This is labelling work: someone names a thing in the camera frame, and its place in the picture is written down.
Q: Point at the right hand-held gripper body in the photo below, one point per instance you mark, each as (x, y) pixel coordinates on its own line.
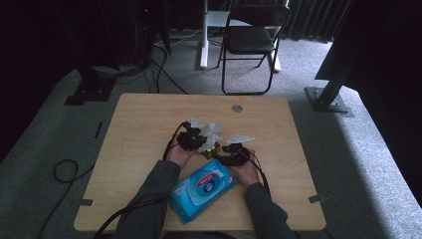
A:
(238, 156)

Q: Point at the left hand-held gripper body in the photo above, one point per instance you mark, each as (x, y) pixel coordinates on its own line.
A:
(189, 139)

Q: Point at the white wet wipe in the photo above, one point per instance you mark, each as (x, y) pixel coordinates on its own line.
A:
(210, 131)

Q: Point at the multicoloured puzzle cube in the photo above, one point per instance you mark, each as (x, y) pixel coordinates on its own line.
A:
(212, 151)

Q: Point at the blue wet wipes pack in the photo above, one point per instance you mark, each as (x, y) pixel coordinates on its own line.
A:
(202, 195)

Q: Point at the person's right hand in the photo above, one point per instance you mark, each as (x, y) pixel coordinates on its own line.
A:
(245, 172)

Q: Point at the person's left hand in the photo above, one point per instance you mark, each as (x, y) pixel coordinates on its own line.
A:
(180, 157)

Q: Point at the grey round table grommet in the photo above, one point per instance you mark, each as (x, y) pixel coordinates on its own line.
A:
(237, 108)

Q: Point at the grey tape piece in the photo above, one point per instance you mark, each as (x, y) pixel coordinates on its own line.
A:
(316, 198)
(85, 202)

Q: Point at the black folding chair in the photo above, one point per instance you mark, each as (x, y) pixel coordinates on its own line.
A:
(247, 40)

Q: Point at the black stand with base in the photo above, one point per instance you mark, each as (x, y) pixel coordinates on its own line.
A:
(91, 89)

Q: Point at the dark curtain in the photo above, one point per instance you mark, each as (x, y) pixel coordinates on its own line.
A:
(312, 20)

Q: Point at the metal stand with base plate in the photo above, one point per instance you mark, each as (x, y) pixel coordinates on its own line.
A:
(326, 99)

